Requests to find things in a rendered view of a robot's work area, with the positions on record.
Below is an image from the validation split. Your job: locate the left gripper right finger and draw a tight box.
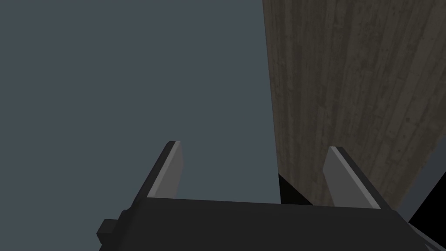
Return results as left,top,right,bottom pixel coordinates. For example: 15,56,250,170
322,146,393,210

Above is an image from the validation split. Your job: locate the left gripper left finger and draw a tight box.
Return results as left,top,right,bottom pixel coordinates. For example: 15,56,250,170
132,141,185,207

